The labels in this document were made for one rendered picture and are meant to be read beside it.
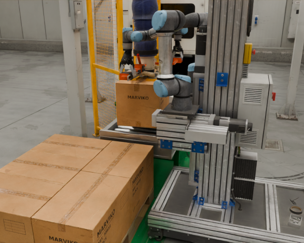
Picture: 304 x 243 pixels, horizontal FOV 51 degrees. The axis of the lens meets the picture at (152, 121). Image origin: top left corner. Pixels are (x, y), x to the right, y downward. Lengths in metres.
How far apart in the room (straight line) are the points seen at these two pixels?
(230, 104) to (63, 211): 1.30
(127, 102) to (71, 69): 1.17
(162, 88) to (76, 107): 2.06
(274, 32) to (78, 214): 10.13
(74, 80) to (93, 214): 2.18
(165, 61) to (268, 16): 9.49
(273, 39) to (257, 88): 9.26
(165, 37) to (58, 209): 1.23
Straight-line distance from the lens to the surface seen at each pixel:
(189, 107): 2.20
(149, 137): 2.90
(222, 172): 2.53
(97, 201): 2.12
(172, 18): 2.05
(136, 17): 2.96
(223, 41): 2.25
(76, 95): 3.91
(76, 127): 4.04
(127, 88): 2.85
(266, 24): 11.44
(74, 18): 3.71
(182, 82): 2.14
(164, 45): 2.05
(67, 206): 2.12
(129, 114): 2.91
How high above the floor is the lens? 1.70
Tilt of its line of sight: 20 degrees down
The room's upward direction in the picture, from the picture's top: straight up
